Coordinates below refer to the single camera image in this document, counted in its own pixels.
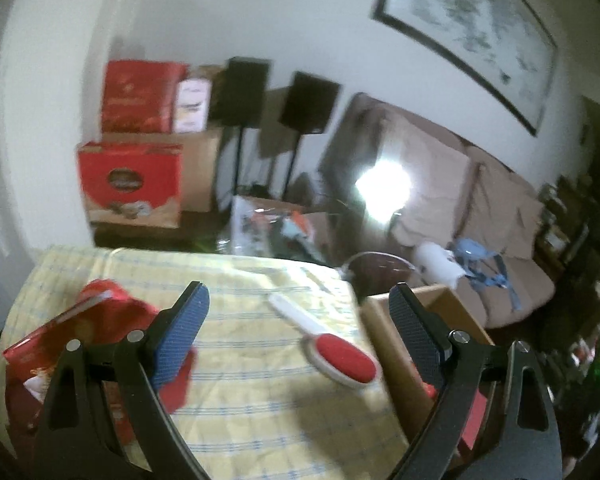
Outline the framed ink painting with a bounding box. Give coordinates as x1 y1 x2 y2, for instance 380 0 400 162
371 0 559 137

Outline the brown storage carton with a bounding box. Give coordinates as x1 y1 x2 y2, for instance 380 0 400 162
101 126 224 214

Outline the beige sofa cushion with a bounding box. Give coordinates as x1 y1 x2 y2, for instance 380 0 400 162
390 120 473 253
467 160 541 261

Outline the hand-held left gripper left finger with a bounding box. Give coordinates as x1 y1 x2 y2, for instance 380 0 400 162
32 281 212 480

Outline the small white box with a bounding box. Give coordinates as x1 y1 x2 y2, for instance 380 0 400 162
173 78 212 134

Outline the white dome device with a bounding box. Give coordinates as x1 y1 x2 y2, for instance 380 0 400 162
414 241 468 287

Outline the red chocolate box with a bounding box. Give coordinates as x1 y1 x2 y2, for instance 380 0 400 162
76 140 184 229

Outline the red gold-print gift box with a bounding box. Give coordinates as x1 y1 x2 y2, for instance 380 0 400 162
101 59 189 134

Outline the brown sofa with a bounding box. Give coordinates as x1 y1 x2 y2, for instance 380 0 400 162
320 92 556 331

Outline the cluttered dark shelf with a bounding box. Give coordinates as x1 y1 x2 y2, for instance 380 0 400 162
535 100 600 411

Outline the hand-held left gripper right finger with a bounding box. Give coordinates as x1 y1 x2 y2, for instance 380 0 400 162
387 282 563 480

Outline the red foil bag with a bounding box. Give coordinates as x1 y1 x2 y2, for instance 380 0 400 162
1 279 199 461

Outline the blue strap head mount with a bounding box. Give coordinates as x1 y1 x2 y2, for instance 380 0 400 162
446 238 527 313

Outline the black speaker on stand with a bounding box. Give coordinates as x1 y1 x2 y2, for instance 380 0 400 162
214 56 272 201
278 70 342 201

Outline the yellow plaid tablecloth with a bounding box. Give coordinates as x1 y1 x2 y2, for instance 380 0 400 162
0 245 416 480

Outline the cardboard box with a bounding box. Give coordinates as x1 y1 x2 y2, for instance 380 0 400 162
361 284 497 468

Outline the brown glass table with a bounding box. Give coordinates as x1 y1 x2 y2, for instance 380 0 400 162
341 251 417 302

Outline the bright video light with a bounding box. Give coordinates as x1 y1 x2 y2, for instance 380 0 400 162
352 160 415 228

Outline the carton of clutter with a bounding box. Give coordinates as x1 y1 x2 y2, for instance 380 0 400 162
226 194 332 263

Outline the white and red lint brush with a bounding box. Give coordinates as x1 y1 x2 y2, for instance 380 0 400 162
268 293 382 391

